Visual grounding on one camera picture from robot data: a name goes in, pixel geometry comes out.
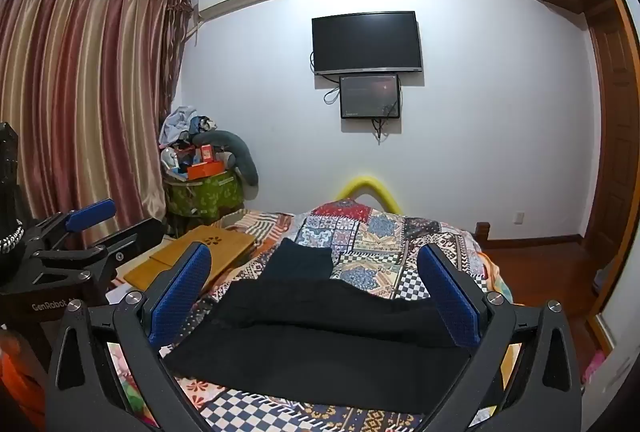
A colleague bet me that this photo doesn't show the orange fleece blanket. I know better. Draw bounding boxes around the orange fleece blanket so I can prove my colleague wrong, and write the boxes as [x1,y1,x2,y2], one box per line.
[479,251,514,304]

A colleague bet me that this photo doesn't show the black wall television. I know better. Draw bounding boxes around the black wall television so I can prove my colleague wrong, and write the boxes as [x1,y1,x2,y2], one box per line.
[311,10,424,76]

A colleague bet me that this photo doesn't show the pink plastic item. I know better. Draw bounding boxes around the pink plastic item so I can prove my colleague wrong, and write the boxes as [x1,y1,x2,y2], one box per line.
[584,346,609,384]

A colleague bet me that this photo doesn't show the striped red gold curtain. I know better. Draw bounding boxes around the striped red gold curtain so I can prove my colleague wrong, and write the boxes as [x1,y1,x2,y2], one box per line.
[0,0,195,225]

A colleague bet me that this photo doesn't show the orange box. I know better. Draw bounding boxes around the orange box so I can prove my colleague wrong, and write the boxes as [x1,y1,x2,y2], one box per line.
[185,160,226,181]

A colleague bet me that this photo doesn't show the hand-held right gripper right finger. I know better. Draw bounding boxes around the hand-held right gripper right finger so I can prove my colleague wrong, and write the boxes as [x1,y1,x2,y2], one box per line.
[416,242,585,432]

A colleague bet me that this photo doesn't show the wooden lap desk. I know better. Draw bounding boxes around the wooden lap desk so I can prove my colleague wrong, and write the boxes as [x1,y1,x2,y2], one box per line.
[122,223,257,291]

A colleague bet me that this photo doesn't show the yellow foam tube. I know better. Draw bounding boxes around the yellow foam tube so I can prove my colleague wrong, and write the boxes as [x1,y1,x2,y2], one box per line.
[333,170,404,216]

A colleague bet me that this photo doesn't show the pile of light clothes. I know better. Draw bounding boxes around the pile of light clothes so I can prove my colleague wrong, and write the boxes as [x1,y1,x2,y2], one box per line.
[158,105,219,149]

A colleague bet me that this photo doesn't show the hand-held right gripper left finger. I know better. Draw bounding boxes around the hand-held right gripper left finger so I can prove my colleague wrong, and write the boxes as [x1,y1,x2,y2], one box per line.
[45,242,213,432]

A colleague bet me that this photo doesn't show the green patterned storage bag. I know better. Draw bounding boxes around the green patterned storage bag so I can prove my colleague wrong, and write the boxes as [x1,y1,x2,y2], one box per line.
[164,168,247,221]

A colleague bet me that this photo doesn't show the patchwork printed blanket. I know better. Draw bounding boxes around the patchwork printed blanket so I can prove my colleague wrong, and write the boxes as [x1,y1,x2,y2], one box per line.
[102,198,516,432]

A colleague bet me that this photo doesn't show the small black wall monitor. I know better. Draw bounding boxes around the small black wall monitor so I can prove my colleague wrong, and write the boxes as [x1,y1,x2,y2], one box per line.
[338,73,402,121]

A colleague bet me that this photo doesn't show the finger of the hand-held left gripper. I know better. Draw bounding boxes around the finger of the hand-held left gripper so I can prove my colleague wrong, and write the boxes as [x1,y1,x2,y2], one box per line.
[31,217,167,274]
[22,198,119,244]

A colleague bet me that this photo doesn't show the dark teal folded garment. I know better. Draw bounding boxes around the dark teal folded garment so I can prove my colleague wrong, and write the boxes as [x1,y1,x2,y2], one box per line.
[261,237,334,285]

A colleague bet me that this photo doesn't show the orange cloth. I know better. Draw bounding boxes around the orange cloth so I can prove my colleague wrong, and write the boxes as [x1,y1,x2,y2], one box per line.
[0,326,52,432]

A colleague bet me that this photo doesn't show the black pants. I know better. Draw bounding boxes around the black pants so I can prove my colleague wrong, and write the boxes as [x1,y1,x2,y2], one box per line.
[162,278,481,415]

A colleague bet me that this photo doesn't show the wooden door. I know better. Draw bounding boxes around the wooden door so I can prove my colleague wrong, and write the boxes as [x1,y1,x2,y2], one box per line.
[580,0,640,330]

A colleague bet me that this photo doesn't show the black monitor cable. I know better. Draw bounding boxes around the black monitor cable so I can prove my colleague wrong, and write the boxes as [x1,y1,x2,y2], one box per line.
[371,103,402,146]

